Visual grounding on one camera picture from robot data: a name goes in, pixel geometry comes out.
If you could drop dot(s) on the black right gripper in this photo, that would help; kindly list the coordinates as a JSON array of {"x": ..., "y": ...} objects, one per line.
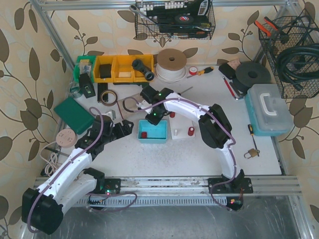
[{"x": 154, "y": 117}]

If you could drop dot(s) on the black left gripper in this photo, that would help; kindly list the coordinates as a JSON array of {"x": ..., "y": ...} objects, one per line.
[{"x": 122, "y": 128}]

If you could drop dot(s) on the beige work glove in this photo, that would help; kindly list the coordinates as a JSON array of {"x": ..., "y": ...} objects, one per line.
[{"x": 131, "y": 105}]

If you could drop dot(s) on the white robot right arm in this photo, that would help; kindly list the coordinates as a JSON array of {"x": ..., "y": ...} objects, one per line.
[{"x": 215, "y": 128}]

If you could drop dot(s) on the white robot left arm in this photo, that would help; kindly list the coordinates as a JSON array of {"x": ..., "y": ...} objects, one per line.
[{"x": 43, "y": 208}]

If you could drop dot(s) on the teal spring tray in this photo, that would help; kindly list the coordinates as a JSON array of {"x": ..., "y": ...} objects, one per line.
[{"x": 157, "y": 134}]

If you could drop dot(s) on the brown tape roll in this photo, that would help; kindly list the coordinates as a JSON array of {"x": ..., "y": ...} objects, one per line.
[{"x": 108, "y": 98}]

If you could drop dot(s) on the green notebook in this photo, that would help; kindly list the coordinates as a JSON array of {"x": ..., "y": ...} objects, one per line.
[{"x": 74, "y": 115}]

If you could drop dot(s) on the black green device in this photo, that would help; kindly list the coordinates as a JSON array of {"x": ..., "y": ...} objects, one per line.
[{"x": 86, "y": 86}]

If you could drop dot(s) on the black pipe fitting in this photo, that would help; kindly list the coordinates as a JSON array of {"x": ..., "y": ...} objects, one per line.
[{"x": 139, "y": 66}]

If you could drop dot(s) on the yellow storage bins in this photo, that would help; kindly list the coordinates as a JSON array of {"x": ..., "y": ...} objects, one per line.
[{"x": 122, "y": 71}]

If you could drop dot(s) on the red tape roll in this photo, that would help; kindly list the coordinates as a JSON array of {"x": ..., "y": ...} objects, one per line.
[{"x": 192, "y": 70}]

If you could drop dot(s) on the glass jar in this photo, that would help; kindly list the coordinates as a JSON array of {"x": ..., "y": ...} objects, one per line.
[{"x": 74, "y": 90}]

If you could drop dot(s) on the black box in bin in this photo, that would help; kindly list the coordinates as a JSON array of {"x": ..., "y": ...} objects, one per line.
[{"x": 105, "y": 71}]

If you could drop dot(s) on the green storage bin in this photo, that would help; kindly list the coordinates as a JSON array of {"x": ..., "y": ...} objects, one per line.
[{"x": 84, "y": 64}]

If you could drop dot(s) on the black rectangular case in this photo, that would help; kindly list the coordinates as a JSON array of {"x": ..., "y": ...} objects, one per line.
[{"x": 227, "y": 71}]

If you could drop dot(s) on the dark steel hex key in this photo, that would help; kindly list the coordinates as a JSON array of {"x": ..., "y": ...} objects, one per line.
[{"x": 237, "y": 92}]

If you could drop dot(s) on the brass padlock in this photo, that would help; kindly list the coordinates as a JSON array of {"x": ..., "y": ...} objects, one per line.
[{"x": 251, "y": 153}]

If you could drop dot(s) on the black yellow precision screwdriver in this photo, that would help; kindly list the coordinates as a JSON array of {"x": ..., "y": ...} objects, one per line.
[{"x": 250, "y": 128}]

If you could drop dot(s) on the teal plastic toolbox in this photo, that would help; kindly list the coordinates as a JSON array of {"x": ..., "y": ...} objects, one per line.
[{"x": 267, "y": 111}]

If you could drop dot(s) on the white peg base plate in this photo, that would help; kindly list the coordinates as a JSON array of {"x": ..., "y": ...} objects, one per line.
[{"x": 179, "y": 126}]

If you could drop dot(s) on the white cable spool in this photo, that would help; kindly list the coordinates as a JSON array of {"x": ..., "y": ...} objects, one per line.
[{"x": 171, "y": 66}]

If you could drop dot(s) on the yellow black handle screwdriver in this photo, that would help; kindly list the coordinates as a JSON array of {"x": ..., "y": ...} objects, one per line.
[{"x": 201, "y": 72}]

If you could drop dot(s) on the red handled hex key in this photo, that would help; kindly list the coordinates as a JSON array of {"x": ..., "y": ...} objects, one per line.
[{"x": 230, "y": 89}]

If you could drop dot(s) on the wire basket with tools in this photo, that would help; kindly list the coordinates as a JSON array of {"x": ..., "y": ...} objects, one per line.
[{"x": 174, "y": 19}]

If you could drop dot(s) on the orange handled pliers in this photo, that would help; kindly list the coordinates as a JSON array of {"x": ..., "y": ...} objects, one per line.
[{"x": 264, "y": 28}]

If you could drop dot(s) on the wire basket with hoses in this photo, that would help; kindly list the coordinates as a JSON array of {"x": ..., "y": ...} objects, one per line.
[{"x": 293, "y": 55}]

